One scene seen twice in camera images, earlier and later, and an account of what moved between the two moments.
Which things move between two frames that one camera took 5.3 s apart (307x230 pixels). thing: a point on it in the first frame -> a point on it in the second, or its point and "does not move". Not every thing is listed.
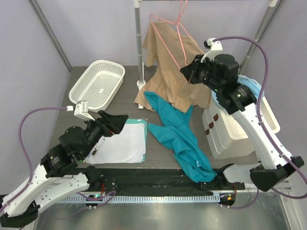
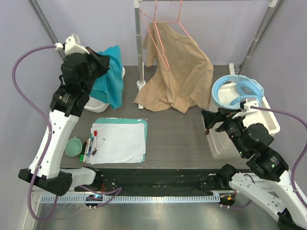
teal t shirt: (176, 133) -> (109, 87)
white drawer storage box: (226, 138) does not move
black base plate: (155, 182) does not move
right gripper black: (191, 70) -> (226, 115)
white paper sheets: (128, 146) does not move
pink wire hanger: (182, 5) -> (151, 37)
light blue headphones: (254, 86) does not move
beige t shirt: (169, 52) does not move
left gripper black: (117, 122) -> (102, 71)
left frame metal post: (36, 7) does not move
